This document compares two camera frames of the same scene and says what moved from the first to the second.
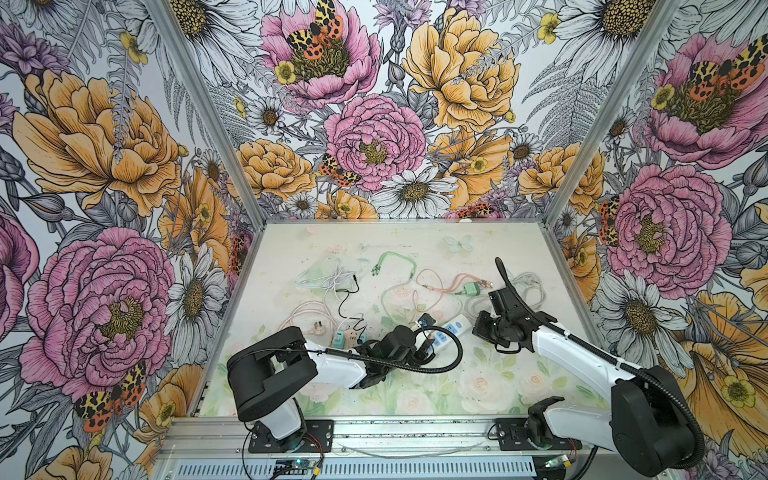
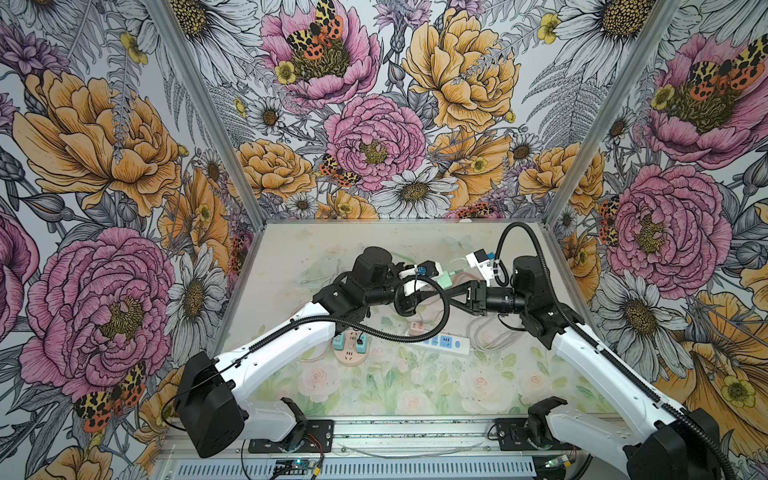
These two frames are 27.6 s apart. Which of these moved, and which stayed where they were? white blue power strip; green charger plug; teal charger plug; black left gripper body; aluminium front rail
Moved: green charger plug; white blue power strip; black left gripper body
Stayed: teal charger plug; aluminium front rail
